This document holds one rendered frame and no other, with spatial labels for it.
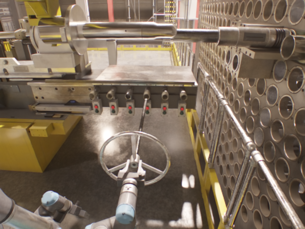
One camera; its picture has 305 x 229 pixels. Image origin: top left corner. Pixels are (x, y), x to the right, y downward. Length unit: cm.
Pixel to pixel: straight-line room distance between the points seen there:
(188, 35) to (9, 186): 236
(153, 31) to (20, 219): 140
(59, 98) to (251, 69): 214
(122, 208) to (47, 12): 155
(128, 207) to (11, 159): 193
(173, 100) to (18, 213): 154
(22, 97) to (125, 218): 201
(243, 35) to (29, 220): 205
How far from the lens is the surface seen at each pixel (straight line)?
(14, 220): 96
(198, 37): 200
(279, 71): 256
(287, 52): 215
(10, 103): 271
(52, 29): 181
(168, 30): 163
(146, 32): 163
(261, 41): 216
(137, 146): 115
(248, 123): 308
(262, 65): 250
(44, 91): 234
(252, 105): 295
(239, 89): 344
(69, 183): 227
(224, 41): 204
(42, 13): 187
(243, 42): 209
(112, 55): 200
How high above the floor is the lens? 159
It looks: 29 degrees down
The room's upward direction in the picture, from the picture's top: straight up
